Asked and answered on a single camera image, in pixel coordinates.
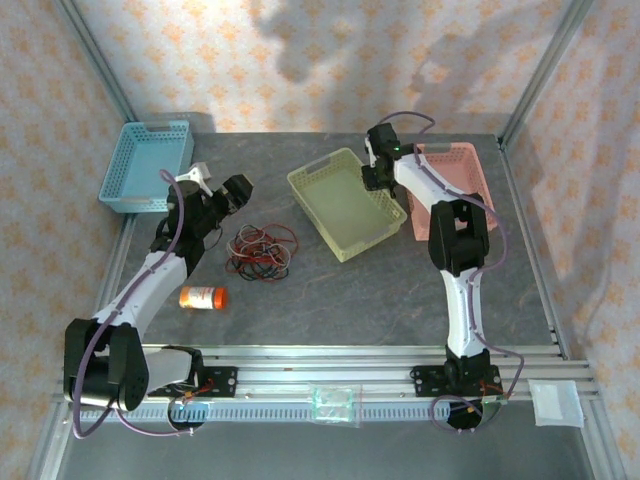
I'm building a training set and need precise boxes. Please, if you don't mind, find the white pouch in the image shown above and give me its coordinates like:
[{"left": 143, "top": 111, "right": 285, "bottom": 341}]
[{"left": 528, "top": 379, "right": 585, "bottom": 429}]

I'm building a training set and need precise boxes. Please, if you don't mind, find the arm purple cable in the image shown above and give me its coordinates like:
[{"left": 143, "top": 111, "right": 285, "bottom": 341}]
[
  {"left": 72, "top": 168, "right": 197, "bottom": 440},
  {"left": 377, "top": 110, "right": 525, "bottom": 434}
]

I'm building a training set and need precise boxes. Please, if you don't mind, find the aluminium rail frame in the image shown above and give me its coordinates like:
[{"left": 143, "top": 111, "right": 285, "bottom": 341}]
[{"left": 53, "top": 343, "right": 600, "bottom": 426}]

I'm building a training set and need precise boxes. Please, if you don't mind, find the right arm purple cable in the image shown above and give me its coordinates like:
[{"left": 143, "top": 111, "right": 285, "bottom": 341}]
[{"left": 377, "top": 110, "right": 525, "bottom": 434}]

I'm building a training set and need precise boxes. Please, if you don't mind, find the aluminium frame post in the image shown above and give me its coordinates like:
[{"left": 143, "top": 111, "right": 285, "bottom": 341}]
[
  {"left": 53, "top": 0, "right": 135, "bottom": 124},
  {"left": 499, "top": 0, "right": 595, "bottom": 149}
]

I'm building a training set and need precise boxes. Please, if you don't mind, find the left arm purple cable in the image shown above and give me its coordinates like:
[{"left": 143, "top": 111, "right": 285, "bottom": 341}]
[{"left": 72, "top": 168, "right": 197, "bottom": 440}]

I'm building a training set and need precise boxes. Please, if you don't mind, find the green perforated plastic basket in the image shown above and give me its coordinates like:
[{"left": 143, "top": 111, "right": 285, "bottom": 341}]
[{"left": 286, "top": 147, "right": 409, "bottom": 265}]

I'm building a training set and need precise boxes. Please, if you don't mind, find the white cable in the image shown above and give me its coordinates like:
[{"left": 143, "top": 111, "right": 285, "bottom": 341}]
[{"left": 228, "top": 223, "right": 281, "bottom": 261}]

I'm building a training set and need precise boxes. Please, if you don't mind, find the grey slotted cable duct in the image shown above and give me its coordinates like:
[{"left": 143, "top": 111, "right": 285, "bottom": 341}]
[{"left": 79, "top": 399, "right": 501, "bottom": 425}]

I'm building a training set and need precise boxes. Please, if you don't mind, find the black cable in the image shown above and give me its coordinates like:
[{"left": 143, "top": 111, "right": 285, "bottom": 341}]
[
  {"left": 227, "top": 249, "right": 289, "bottom": 282},
  {"left": 234, "top": 239, "right": 291, "bottom": 283}
]

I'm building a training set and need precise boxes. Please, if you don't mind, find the clear plastic bag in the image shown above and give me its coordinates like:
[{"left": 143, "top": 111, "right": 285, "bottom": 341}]
[{"left": 309, "top": 383, "right": 363, "bottom": 429}]

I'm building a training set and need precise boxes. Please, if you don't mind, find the orange pill bottle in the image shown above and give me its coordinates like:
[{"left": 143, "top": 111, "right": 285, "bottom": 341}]
[{"left": 178, "top": 285, "right": 230, "bottom": 311}]

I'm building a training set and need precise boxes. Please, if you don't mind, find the blue perforated plastic basket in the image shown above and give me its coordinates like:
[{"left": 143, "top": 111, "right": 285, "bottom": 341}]
[{"left": 97, "top": 119, "right": 196, "bottom": 215}]

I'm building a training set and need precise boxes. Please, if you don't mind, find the pink perforated plastic basket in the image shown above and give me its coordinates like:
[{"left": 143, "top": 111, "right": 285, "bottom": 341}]
[{"left": 405, "top": 141, "right": 500, "bottom": 242}]

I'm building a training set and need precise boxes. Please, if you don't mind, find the red cable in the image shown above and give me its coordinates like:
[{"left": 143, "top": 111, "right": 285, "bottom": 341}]
[
  {"left": 224, "top": 234, "right": 281, "bottom": 281},
  {"left": 249, "top": 223, "right": 300, "bottom": 271}
]

